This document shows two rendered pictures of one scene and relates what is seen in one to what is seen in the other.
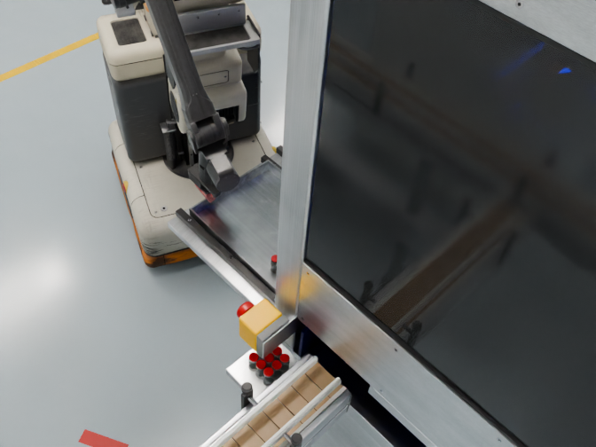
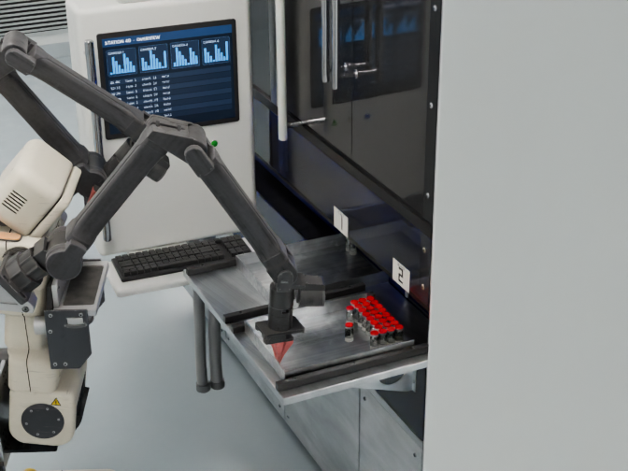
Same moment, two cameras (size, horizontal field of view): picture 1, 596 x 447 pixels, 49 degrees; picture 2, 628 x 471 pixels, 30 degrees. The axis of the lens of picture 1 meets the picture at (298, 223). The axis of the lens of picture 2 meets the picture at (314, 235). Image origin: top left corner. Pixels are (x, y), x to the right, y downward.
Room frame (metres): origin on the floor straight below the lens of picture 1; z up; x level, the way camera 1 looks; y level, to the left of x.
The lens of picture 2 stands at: (0.04, 2.34, 2.40)
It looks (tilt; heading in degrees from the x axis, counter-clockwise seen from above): 26 degrees down; 293
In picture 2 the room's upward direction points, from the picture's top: straight up
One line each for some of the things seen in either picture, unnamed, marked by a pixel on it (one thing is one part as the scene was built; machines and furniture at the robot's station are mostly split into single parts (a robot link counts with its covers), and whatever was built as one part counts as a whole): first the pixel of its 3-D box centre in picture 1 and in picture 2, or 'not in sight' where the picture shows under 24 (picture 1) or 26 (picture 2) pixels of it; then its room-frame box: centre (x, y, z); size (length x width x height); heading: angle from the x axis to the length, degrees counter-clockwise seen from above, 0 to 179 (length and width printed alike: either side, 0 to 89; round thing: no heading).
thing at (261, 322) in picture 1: (262, 327); not in sight; (0.66, 0.05, 1.00); 0.08 x 0.07 x 0.07; 48
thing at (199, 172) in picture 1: (211, 169); (279, 318); (1.05, 0.21, 1.02); 0.10 x 0.07 x 0.07; 48
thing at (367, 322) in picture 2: not in sight; (368, 323); (0.92, -0.03, 0.90); 0.18 x 0.02 x 0.05; 137
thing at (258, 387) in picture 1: (270, 374); not in sight; (0.62, 0.03, 0.87); 0.14 x 0.13 x 0.02; 48
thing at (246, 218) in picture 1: (275, 226); (328, 335); (1.00, 0.06, 0.90); 0.34 x 0.26 x 0.04; 47
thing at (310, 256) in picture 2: not in sight; (311, 268); (1.18, -0.25, 0.90); 0.34 x 0.26 x 0.04; 48
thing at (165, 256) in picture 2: not in sight; (182, 256); (1.61, -0.32, 0.82); 0.40 x 0.14 x 0.02; 45
